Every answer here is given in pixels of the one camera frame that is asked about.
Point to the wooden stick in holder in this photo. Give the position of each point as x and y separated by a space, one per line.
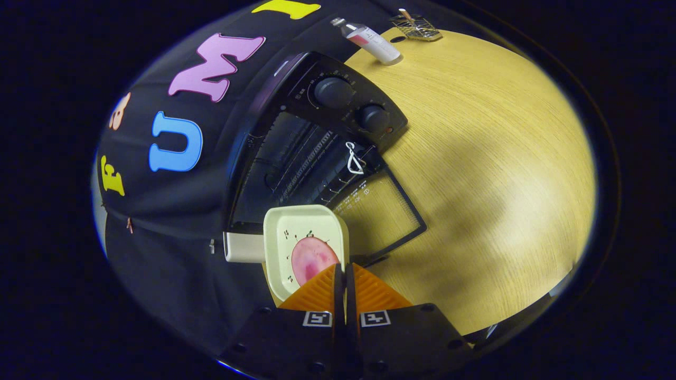
405 15

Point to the white bread toaster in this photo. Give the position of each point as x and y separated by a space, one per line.
243 248

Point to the pink round food slice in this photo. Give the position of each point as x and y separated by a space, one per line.
311 258

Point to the clear bottle with pink label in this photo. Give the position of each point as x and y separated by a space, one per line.
372 42

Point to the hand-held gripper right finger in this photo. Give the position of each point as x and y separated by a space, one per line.
406 343

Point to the black toaster oven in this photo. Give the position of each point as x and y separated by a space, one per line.
348 119

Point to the cream square plate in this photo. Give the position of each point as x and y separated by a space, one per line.
306 221

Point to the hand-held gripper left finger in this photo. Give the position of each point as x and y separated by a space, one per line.
296 343

